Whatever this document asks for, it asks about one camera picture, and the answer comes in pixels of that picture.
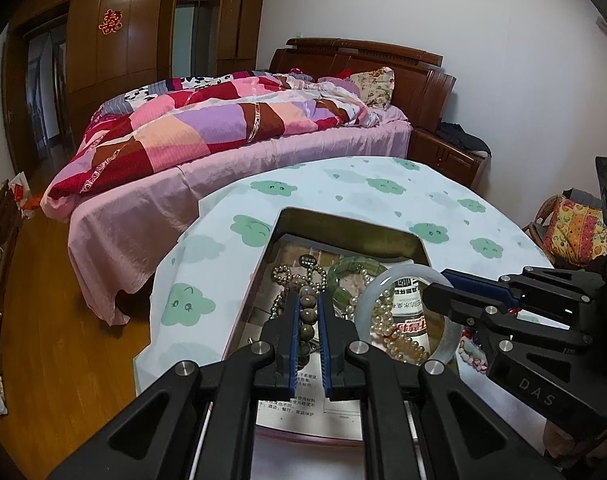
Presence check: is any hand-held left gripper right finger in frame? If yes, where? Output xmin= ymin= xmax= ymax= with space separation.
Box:
xmin=317 ymin=290 xmax=564 ymax=480

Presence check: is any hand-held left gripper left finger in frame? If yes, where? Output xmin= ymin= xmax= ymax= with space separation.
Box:
xmin=48 ymin=290 xmax=304 ymax=480

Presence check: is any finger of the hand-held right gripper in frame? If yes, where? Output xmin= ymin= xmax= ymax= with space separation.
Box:
xmin=441 ymin=265 xmax=607 ymax=313
xmin=421 ymin=282 xmax=591 ymax=353

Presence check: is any grey-green bead bracelet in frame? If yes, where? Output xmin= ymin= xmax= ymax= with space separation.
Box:
xmin=283 ymin=280 xmax=330 ymax=363

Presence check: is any pearl necklace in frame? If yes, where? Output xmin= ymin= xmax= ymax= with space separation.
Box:
xmin=351 ymin=270 xmax=432 ymax=367

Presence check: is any white jade bangle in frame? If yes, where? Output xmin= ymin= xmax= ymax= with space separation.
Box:
xmin=353 ymin=265 xmax=467 ymax=367

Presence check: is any metallic bead chain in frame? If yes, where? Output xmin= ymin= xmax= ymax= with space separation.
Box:
xmin=271 ymin=262 xmax=329 ymax=322

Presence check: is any green jade bangle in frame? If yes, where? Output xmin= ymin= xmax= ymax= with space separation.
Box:
xmin=327 ymin=256 xmax=385 ymax=307

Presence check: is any pink tin box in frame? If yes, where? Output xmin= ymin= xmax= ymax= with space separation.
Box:
xmin=220 ymin=206 xmax=490 ymax=446

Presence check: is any person's right hand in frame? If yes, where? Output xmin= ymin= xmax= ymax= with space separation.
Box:
xmin=542 ymin=417 xmax=607 ymax=473

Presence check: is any colourful patterned cushion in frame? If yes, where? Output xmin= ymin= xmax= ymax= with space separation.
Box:
xmin=542 ymin=195 xmax=607 ymax=262

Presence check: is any white cloud-print tablecloth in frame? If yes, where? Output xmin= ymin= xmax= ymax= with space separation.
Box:
xmin=133 ymin=156 xmax=569 ymax=411

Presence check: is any wooden nightstand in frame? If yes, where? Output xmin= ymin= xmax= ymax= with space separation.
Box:
xmin=408 ymin=122 xmax=492 ymax=192

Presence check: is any dark clothes pile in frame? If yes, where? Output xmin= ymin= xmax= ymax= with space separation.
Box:
xmin=436 ymin=121 xmax=491 ymax=154

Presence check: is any bed with pink sheet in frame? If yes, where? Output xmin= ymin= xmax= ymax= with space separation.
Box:
xmin=40 ymin=105 xmax=415 ymax=326

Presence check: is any floral pillow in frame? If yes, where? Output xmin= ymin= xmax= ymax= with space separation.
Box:
xmin=349 ymin=66 xmax=395 ymax=110

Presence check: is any patchwork quilt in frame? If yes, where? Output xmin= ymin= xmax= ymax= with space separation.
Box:
xmin=43 ymin=72 xmax=384 ymax=212

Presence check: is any red and white bag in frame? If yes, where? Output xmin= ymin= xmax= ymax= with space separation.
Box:
xmin=8 ymin=172 xmax=35 ymax=217

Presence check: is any wooden wardrobe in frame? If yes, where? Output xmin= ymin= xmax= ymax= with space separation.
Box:
xmin=3 ymin=0 xmax=270 ymax=161

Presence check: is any red paper decoration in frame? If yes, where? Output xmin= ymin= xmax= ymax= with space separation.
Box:
xmin=98 ymin=8 xmax=123 ymax=35

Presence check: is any wooden bed frame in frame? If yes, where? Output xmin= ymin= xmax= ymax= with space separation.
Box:
xmin=268 ymin=37 xmax=457 ymax=137

